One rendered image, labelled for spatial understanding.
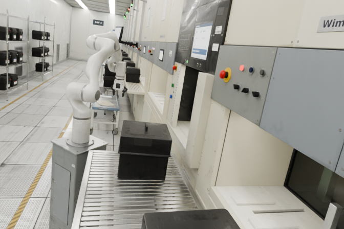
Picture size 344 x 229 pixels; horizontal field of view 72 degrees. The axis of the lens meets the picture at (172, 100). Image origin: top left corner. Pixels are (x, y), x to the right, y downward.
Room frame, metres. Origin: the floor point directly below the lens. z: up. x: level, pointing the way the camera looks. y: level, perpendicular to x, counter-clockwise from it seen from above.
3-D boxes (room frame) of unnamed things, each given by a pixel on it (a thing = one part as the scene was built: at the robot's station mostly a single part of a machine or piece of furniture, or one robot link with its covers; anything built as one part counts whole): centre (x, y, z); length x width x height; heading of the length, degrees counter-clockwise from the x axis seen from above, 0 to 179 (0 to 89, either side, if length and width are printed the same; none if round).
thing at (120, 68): (2.17, 0.51, 1.26); 0.09 x 0.08 x 0.13; 80
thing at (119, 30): (4.82, 1.09, 1.59); 0.50 x 0.41 x 0.36; 105
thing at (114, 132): (3.99, 1.12, 0.24); 0.97 x 0.52 x 0.48; 18
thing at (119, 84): (2.17, 0.51, 1.12); 0.10 x 0.07 x 0.11; 80
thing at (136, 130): (1.35, 0.13, 0.98); 0.29 x 0.29 x 0.13; 10
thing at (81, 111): (1.58, 0.64, 1.07); 0.19 x 0.12 x 0.24; 80
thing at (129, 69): (4.37, 0.80, 0.93); 0.30 x 0.28 x 0.26; 12
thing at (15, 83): (5.09, 3.63, 0.31); 0.30 x 0.28 x 0.26; 13
